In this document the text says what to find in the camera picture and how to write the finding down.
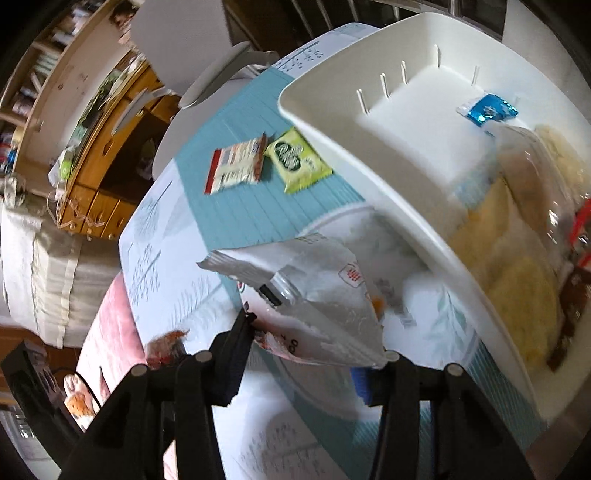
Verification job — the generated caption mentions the pink blanket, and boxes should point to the pink blanket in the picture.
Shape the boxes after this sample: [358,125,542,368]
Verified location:
[76,271,149,398]

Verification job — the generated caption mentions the large translucent bread packet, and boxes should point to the large translucent bread packet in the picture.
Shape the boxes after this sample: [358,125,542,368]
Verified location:
[496,126,579,260]

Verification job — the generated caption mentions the wooden desk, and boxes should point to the wooden desk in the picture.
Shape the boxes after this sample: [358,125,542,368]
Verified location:
[57,59,184,241]

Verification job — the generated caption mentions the black box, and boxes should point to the black box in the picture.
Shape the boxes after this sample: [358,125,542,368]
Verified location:
[0,340,94,445]

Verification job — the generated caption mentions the white chair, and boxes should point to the white chair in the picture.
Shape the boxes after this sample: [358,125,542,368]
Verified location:
[131,0,283,179]

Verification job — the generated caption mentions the clear packet of pale noodles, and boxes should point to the clear packet of pale noodles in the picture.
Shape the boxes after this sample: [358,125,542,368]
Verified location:
[486,256,562,371]

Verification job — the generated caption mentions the printed blue tablecloth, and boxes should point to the printed blue tablecloth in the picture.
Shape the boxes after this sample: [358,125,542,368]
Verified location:
[117,23,546,480]

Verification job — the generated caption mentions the red white snack packet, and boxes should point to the red white snack packet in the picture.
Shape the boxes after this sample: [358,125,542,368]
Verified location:
[205,133,269,195]

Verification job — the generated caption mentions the wooden bookshelf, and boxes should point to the wooden bookshelf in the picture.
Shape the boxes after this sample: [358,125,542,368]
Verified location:
[0,0,140,177]

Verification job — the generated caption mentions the blue snack packet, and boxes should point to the blue snack packet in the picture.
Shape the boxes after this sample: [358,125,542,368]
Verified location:
[455,92,520,127]

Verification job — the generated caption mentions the white plastic bin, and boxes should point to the white plastic bin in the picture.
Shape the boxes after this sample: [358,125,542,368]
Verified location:
[277,11,591,422]

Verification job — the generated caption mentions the green snack packet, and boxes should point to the green snack packet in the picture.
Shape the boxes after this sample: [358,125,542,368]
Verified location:
[263,127,334,195]

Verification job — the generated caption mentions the red label packet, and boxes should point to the red label packet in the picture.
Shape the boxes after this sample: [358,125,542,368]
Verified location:
[567,198,591,251]

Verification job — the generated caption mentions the pale yellow snack packet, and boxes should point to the pale yellow snack packet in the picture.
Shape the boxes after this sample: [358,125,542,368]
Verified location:
[534,123,591,186]

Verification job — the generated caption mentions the metal bar rack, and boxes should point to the metal bar rack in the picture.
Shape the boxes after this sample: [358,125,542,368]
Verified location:
[225,0,509,38]

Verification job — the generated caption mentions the green white papers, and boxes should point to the green white papers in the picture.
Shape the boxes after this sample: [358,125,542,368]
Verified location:
[48,137,83,186]

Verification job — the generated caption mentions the white bag with orange print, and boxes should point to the white bag with orange print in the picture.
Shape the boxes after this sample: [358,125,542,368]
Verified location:
[197,233,388,370]

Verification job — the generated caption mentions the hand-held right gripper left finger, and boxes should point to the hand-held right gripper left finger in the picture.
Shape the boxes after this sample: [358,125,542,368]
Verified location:
[60,311,257,480]

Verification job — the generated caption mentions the red brown snack packet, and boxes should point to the red brown snack packet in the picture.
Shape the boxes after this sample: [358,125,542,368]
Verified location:
[145,328,191,368]

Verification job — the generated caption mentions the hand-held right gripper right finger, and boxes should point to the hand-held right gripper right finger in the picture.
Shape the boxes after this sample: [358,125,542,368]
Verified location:
[353,351,536,480]

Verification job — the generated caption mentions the white lace cloth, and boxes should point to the white lace cloth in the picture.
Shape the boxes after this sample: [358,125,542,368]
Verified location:
[0,184,123,350]

